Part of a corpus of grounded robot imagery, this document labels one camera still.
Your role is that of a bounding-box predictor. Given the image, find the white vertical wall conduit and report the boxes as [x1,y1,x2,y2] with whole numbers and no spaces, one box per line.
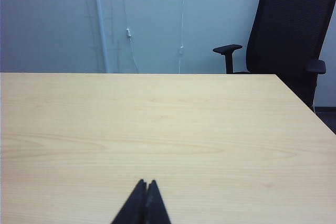
[92,0,110,74]

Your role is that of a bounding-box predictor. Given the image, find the black mesh office chair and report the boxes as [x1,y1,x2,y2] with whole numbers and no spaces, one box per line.
[212,0,336,109]

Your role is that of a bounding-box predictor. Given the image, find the thin straight hanging cable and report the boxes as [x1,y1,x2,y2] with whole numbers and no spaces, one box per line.
[177,0,187,74]

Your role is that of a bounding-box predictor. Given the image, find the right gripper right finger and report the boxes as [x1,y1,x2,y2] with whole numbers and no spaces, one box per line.
[143,179,172,224]

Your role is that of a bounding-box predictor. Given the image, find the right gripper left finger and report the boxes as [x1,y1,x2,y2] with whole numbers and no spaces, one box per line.
[111,179,147,224]

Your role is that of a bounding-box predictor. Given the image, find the thin curved cable with connector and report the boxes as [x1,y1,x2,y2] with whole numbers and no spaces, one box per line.
[118,0,140,74]

